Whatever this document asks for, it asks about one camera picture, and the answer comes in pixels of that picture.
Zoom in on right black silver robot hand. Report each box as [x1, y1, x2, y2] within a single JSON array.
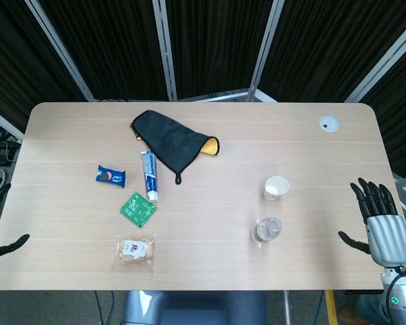
[[338, 177, 406, 268]]

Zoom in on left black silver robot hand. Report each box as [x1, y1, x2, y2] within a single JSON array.
[[0, 182, 30, 261]]

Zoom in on transparent plastic water bottle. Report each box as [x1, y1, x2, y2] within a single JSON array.
[[250, 216, 284, 244]]

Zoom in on white paper cup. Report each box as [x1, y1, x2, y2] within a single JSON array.
[[263, 175, 290, 200]]

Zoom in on yellow strip under table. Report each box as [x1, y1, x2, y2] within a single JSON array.
[[324, 290, 338, 325]]

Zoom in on black fabric screen panel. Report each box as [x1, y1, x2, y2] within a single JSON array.
[[344, 30, 406, 180], [0, 0, 95, 142], [162, 0, 281, 102], [253, 0, 406, 102], [37, 0, 177, 102]]

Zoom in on white table leg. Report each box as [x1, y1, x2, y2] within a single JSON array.
[[283, 290, 294, 325]]

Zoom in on blue cookie packet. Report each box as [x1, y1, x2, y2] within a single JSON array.
[[95, 165, 127, 188]]

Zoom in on clear bag of pastry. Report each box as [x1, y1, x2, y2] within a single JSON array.
[[114, 232, 157, 272]]

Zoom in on green tea sachet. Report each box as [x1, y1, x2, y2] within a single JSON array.
[[118, 191, 156, 229]]

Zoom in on blue white toothpaste tube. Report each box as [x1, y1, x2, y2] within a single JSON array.
[[140, 150, 159, 204]]

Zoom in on dark grey yellow cloth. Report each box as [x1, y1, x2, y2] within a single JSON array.
[[131, 110, 221, 186]]

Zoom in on grey robot torso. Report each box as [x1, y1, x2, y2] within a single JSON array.
[[121, 290, 268, 325]]

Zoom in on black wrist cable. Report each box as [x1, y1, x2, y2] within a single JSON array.
[[387, 266, 406, 296]]

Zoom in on white table cable grommet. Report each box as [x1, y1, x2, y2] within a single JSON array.
[[318, 115, 339, 133]]

